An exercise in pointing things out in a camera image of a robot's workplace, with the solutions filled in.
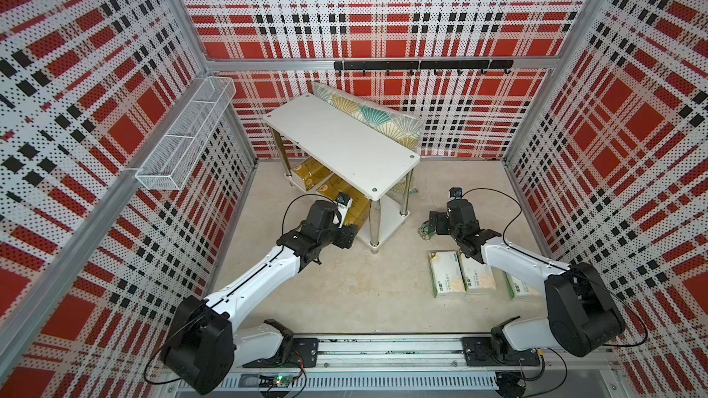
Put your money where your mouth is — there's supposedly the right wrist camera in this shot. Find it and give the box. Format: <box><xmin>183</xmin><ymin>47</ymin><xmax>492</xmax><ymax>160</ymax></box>
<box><xmin>449</xmin><ymin>187</ymin><xmax>464</xmax><ymax>200</ymax></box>

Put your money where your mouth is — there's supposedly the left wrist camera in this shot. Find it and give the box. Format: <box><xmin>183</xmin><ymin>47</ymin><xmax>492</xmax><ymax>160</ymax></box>
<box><xmin>335</xmin><ymin>192</ymin><xmax>352</xmax><ymax>228</ymax></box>

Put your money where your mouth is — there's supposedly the fan pattern cushion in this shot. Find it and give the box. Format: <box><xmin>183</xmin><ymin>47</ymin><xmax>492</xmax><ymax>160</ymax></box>
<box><xmin>313</xmin><ymin>82</ymin><xmax>424</xmax><ymax>152</ymax></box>

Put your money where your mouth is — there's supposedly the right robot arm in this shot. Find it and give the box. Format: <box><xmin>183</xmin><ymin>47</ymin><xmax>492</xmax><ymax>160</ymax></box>
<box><xmin>423</xmin><ymin>197</ymin><xmax>626</xmax><ymax>360</ymax></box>

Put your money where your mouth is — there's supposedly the black wall hook rail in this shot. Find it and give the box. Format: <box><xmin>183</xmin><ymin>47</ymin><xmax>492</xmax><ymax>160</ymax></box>
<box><xmin>333</xmin><ymin>59</ymin><xmax>514</xmax><ymax>73</ymax></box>

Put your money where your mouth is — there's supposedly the white green tissue pack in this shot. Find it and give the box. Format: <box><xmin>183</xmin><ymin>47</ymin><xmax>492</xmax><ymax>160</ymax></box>
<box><xmin>429</xmin><ymin>251</ymin><xmax>466</xmax><ymax>299</ymax></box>
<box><xmin>505</xmin><ymin>274</ymin><xmax>541</xmax><ymax>300</ymax></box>
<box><xmin>458</xmin><ymin>252</ymin><xmax>497</xmax><ymax>295</ymax></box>

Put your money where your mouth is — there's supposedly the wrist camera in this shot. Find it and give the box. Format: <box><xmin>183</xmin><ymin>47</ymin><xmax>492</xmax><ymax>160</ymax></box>
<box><xmin>449</xmin><ymin>187</ymin><xmax>464</xmax><ymax>200</ymax></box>
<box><xmin>335</xmin><ymin>192</ymin><xmax>352</xmax><ymax>228</ymax></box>

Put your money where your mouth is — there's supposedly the white wire mesh basket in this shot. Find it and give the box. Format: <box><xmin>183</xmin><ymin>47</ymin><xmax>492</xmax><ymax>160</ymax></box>
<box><xmin>136</xmin><ymin>77</ymin><xmax>235</xmax><ymax>191</ymax></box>

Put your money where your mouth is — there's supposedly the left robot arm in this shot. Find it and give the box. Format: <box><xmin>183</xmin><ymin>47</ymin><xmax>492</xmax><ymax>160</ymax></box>
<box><xmin>155</xmin><ymin>193</ymin><xmax>359</xmax><ymax>395</ymax></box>

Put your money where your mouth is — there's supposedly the white two-tier shelf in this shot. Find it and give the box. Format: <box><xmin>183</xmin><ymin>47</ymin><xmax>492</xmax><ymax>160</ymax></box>
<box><xmin>263</xmin><ymin>93</ymin><xmax>420</xmax><ymax>254</ymax></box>

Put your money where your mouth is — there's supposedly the green circuit board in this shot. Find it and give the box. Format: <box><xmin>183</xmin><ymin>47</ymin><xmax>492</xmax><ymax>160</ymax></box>
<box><xmin>258</xmin><ymin>374</ymin><xmax>298</xmax><ymax>389</ymax></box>

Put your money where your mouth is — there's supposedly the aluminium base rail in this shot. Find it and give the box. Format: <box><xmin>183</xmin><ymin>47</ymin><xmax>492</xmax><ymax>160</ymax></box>
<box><xmin>158</xmin><ymin>334</ymin><xmax>633</xmax><ymax>397</ymax></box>

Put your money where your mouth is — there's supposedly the green sloth figure keychain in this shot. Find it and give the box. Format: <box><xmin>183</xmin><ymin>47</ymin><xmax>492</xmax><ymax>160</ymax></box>
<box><xmin>418</xmin><ymin>221</ymin><xmax>431</xmax><ymax>241</ymax></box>

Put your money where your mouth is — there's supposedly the gold tissue pack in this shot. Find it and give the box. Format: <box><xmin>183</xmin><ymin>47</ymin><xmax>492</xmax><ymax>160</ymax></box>
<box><xmin>344</xmin><ymin>197</ymin><xmax>371</xmax><ymax>230</ymax></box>
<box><xmin>291</xmin><ymin>158</ymin><xmax>331</xmax><ymax>192</ymax></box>
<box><xmin>317</xmin><ymin>174</ymin><xmax>353</xmax><ymax>201</ymax></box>

